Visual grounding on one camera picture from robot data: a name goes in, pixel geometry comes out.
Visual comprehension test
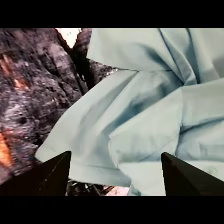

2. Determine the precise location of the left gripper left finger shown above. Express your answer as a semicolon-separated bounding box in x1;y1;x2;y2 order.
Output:
0;150;72;197

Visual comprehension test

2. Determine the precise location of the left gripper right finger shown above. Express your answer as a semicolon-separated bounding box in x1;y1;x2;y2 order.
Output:
160;151;224;197

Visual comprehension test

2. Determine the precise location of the pale green shirt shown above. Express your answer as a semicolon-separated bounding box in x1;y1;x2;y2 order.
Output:
34;27;224;197

